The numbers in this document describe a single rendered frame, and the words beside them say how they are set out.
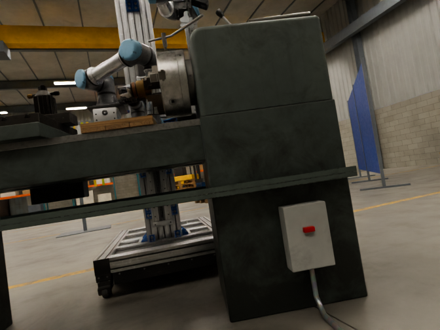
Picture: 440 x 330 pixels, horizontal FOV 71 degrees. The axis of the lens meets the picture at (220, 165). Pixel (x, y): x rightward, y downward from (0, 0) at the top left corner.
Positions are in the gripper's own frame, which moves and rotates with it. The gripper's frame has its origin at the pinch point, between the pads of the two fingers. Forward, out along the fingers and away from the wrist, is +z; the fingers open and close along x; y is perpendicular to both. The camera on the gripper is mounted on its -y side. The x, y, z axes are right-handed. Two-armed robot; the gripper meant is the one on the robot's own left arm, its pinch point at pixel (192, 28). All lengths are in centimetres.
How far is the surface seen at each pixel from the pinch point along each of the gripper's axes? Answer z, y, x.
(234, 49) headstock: 18.5, -15.8, 8.2
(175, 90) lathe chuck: 29.2, 12.1, -1.7
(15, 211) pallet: -107, 673, -1068
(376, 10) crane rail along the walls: -592, -732, -800
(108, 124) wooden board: 42, 42, 0
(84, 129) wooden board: 43, 52, 0
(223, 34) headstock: 11.5, -12.0, 9.4
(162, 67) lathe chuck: 18.8, 16.0, 1.4
